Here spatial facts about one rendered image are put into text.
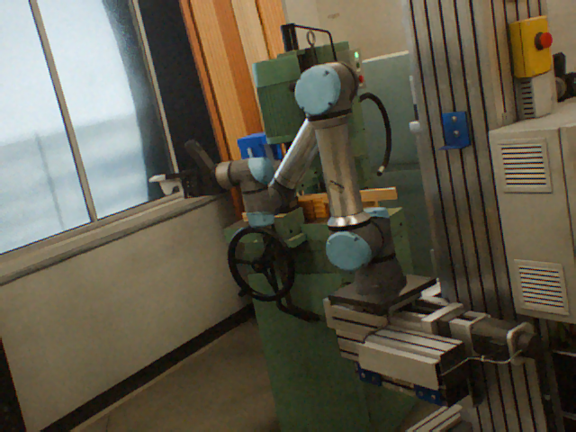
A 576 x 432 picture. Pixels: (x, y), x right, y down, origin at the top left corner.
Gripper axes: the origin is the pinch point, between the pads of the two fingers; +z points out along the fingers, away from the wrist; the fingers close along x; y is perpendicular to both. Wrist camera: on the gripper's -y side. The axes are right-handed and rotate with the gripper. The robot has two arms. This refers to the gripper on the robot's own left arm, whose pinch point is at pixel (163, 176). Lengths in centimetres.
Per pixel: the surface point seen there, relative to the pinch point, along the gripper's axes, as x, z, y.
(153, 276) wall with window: 136, 117, 53
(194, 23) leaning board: 180, 95, -80
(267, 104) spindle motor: 68, -2, -21
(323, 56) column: 91, -17, -37
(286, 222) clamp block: 57, -9, 23
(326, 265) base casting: 66, -17, 41
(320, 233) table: 64, -18, 29
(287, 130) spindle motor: 70, -7, -10
